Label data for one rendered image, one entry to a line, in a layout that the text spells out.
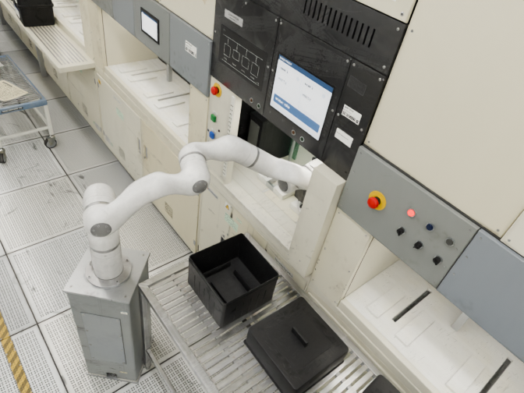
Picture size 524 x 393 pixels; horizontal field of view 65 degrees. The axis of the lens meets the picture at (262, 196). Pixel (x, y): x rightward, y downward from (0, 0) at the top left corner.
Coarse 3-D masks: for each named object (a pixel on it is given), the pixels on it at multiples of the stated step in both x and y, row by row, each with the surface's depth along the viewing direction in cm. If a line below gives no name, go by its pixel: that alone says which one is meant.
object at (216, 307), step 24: (240, 240) 187; (192, 264) 169; (216, 264) 187; (240, 264) 191; (264, 264) 176; (192, 288) 178; (216, 288) 177; (240, 288) 181; (264, 288) 168; (216, 312) 164; (240, 312) 168
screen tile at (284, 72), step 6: (282, 66) 152; (282, 72) 153; (288, 72) 151; (288, 78) 152; (294, 78) 149; (300, 78) 147; (276, 84) 158; (282, 84) 155; (294, 84) 150; (276, 90) 159; (282, 90) 156; (288, 90) 154; (294, 90) 151; (288, 96) 155; (294, 96) 152; (294, 102) 154
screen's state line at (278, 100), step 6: (276, 96) 160; (276, 102) 161; (282, 102) 159; (288, 108) 157; (294, 108) 155; (294, 114) 156; (300, 114) 153; (300, 120) 154; (306, 120) 151; (312, 120) 149; (312, 126) 150; (318, 126) 148
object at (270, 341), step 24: (288, 312) 165; (312, 312) 167; (264, 336) 156; (288, 336) 157; (312, 336) 158; (336, 336) 160; (264, 360) 154; (288, 360) 150; (312, 360) 151; (336, 360) 154; (288, 384) 145; (312, 384) 153
